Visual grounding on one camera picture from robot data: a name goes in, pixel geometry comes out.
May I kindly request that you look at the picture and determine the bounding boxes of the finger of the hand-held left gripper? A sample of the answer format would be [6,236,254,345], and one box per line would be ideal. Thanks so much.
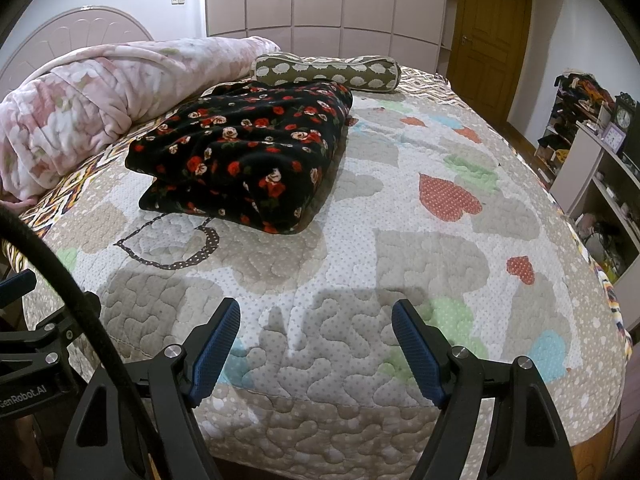
[0,322,76,361]
[0,268,39,306]

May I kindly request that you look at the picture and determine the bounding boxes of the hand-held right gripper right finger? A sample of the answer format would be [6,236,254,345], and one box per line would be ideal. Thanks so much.
[391,299,581,480]

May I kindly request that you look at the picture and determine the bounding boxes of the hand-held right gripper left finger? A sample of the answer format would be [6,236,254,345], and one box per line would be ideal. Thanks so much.
[57,297,242,480]

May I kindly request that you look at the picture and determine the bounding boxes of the black floral dress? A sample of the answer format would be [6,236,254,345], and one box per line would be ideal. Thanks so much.
[125,81,354,235]

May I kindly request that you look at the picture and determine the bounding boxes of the zigzag-patterned bed sheet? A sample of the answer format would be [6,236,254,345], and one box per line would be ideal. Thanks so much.
[19,110,168,233]

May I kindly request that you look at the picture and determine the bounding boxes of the heart-patterned quilted bedspread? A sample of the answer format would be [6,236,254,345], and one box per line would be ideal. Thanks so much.
[20,64,633,480]

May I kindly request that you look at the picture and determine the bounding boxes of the pink floral fleece blanket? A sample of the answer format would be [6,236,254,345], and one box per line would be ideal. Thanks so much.
[0,36,282,207]

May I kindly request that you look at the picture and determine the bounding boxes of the cluttered shelf unit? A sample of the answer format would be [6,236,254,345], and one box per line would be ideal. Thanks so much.
[534,72,640,282]

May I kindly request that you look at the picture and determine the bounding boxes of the pink bed headboard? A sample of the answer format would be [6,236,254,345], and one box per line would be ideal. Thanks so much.
[0,6,157,92]

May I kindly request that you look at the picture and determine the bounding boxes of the olive patterned bolster pillow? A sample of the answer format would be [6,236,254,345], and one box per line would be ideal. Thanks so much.
[253,54,404,94]

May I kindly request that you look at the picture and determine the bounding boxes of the black table clock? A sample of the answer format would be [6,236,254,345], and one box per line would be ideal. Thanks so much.
[612,92,639,155]

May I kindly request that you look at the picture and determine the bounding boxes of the wooden door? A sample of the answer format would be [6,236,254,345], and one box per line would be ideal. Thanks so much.
[446,0,534,122]

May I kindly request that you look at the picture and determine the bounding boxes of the pale built-in wardrobe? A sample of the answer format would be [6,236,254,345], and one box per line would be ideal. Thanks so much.
[205,0,462,77]

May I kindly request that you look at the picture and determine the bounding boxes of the black cable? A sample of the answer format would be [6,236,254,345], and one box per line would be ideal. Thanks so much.
[0,206,153,480]

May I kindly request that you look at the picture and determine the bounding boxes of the wooden bed frame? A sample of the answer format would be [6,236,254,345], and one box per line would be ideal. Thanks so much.
[569,404,624,480]

